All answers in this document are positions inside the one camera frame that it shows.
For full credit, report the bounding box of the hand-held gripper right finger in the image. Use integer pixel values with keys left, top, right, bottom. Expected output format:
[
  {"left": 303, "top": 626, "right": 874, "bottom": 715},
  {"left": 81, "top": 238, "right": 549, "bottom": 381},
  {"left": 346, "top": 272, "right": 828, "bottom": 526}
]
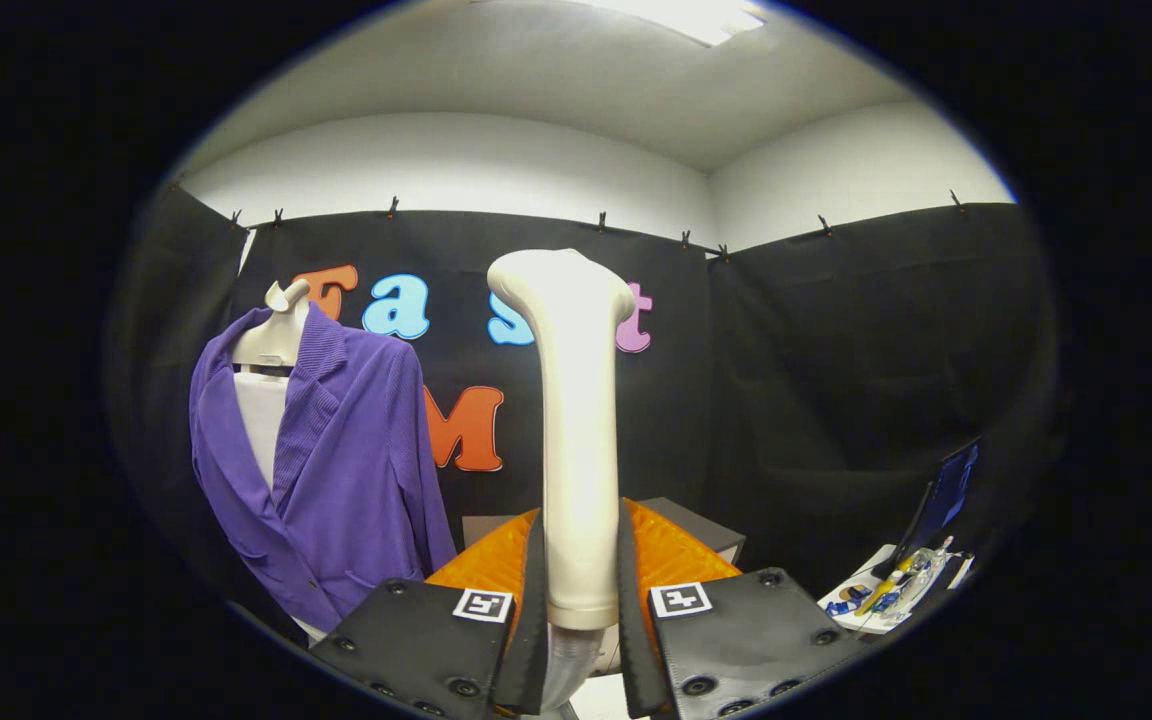
[{"left": 616, "top": 495, "right": 872, "bottom": 719}]

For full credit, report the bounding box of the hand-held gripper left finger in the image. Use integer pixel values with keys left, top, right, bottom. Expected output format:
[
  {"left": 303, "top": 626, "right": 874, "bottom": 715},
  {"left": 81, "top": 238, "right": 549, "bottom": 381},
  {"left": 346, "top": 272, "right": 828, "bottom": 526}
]
[{"left": 311, "top": 505, "right": 549, "bottom": 719}]

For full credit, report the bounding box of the ribbed grey steamer hose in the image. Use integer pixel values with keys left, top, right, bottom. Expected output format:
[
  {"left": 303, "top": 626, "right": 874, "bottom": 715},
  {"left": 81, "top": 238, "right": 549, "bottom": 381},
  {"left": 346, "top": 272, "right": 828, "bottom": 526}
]
[{"left": 541, "top": 625, "right": 609, "bottom": 713}]

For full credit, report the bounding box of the white garment steamer head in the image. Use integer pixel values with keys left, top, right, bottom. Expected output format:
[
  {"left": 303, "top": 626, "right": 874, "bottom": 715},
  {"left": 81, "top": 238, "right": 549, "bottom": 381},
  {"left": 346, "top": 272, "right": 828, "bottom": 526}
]
[{"left": 487, "top": 248, "right": 637, "bottom": 631}]

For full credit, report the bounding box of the purple corduroy jacket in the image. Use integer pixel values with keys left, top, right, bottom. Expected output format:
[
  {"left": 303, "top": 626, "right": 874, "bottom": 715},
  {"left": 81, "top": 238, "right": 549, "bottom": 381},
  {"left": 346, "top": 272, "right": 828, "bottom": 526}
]
[{"left": 189, "top": 303, "right": 457, "bottom": 634}]

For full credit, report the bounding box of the white undershirt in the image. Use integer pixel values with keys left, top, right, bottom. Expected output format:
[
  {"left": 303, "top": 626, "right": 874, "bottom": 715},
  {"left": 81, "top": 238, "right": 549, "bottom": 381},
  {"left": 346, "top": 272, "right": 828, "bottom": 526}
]
[{"left": 234, "top": 368, "right": 329, "bottom": 643}]

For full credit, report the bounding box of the grey cabinet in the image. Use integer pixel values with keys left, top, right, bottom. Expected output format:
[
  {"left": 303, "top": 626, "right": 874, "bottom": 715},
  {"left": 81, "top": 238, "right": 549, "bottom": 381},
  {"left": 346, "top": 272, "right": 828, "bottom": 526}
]
[{"left": 461, "top": 497, "right": 747, "bottom": 571}]

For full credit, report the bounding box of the white side table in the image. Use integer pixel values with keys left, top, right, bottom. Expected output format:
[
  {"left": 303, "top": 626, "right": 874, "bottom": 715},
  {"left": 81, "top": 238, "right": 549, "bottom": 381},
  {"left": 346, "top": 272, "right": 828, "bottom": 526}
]
[{"left": 818, "top": 543, "right": 977, "bottom": 636}]

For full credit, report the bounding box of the yellow bottle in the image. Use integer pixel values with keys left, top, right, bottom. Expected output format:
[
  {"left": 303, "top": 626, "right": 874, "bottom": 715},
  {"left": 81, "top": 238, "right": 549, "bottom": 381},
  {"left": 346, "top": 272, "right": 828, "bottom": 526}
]
[{"left": 856, "top": 565, "right": 912, "bottom": 616}]

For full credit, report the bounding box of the computer monitor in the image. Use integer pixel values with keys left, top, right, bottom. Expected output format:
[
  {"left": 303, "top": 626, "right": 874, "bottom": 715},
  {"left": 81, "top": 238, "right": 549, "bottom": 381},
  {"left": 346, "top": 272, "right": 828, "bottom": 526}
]
[{"left": 896, "top": 437, "right": 984, "bottom": 571}]

